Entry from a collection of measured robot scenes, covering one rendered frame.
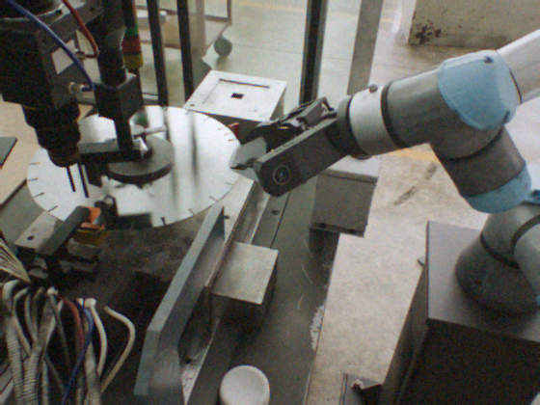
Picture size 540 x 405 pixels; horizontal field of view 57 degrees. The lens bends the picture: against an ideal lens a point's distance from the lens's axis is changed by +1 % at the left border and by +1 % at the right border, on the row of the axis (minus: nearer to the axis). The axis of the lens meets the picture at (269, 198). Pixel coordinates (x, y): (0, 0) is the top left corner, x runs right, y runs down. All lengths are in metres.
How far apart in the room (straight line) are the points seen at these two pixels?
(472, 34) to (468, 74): 3.43
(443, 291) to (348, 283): 0.99
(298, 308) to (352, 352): 0.88
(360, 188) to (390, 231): 1.23
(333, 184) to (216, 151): 0.23
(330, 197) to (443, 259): 0.24
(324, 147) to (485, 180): 0.18
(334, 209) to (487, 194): 0.41
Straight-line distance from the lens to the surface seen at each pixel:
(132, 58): 1.05
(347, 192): 0.91
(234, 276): 0.79
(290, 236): 0.96
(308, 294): 0.87
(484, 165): 0.56
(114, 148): 0.72
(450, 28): 3.89
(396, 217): 2.21
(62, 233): 0.67
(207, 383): 0.77
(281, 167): 0.55
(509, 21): 3.98
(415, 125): 0.53
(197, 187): 0.75
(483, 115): 0.51
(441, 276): 0.96
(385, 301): 1.87
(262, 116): 1.02
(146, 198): 0.74
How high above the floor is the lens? 1.42
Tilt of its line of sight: 40 degrees down
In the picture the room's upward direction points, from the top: 3 degrees clockwise
